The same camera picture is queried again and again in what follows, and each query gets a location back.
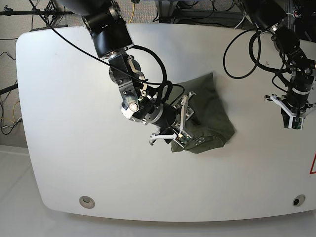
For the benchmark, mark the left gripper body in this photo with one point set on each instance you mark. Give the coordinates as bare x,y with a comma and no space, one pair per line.
299,86

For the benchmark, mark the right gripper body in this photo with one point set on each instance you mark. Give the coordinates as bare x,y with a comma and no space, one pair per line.
163,115

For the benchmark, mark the olive green T-shirt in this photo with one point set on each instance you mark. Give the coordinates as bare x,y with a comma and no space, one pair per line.
210,125

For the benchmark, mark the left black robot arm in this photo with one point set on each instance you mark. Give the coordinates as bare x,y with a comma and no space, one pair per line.
268,16

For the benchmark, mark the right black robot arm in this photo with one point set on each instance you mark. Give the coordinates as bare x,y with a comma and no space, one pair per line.
111,39

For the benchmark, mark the right table grommet hole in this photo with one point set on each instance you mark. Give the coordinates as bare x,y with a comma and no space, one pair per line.
299,200

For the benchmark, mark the table grommet hole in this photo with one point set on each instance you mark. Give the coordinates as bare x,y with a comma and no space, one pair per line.
299,200
87,202

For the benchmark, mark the left table grommet hole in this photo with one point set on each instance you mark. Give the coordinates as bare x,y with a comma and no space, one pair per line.
87,202

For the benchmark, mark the black tripod stand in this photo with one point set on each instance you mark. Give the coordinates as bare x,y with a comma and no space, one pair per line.
49,14

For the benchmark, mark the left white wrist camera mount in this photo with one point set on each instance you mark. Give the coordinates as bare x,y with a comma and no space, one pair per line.
297,115

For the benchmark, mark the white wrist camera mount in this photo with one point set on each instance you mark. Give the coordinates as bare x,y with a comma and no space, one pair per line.
178,131
297,115

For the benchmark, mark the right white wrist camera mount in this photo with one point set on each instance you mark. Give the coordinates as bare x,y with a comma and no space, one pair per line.
178,131

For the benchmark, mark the grey metal frame base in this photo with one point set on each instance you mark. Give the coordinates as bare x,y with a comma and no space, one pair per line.
222,13

